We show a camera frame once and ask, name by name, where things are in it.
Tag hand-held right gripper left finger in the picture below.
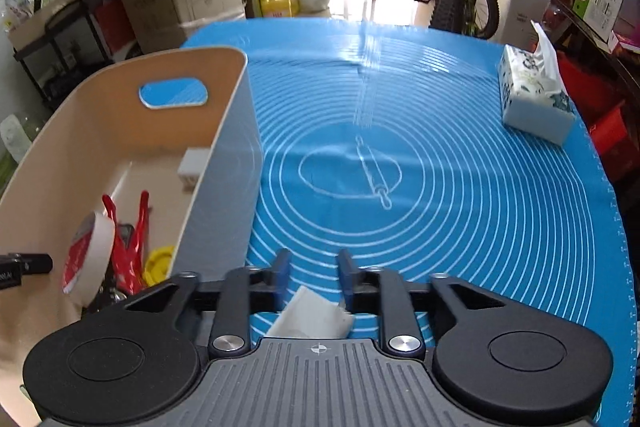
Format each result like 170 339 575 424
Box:
122 249 293 354

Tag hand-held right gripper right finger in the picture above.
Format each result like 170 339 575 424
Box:
337 248 506 356

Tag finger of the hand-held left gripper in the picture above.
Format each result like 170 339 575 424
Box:
0 252 54 292

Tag white rigid block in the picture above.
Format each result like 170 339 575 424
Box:
265 286 355 339

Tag white masking tape roll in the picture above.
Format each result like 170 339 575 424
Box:
61 212 117 297

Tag red handled pliers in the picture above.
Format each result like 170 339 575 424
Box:
102 190 151 299

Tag beige plastic basin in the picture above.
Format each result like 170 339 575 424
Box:
0 47 259 408

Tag yellow plastic toy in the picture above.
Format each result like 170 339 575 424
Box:
142 247 176 287

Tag white plug adapter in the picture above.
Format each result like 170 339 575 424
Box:
177 148 210 190

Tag green plastic container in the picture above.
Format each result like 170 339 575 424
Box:
0 112 46 194

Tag blue silicone baking mat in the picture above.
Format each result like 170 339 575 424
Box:
180 18 640 427

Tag black shelf cart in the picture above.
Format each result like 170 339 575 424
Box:
12 0 141 108

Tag open cardboard box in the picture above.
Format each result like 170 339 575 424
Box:
7 0 81 50

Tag red cardboard box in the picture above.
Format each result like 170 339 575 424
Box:
92 0 131 58

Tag patterned tissue pack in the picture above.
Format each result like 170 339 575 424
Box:
497 21 577 147

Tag green and white box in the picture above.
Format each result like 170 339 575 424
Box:
575 0 629 46

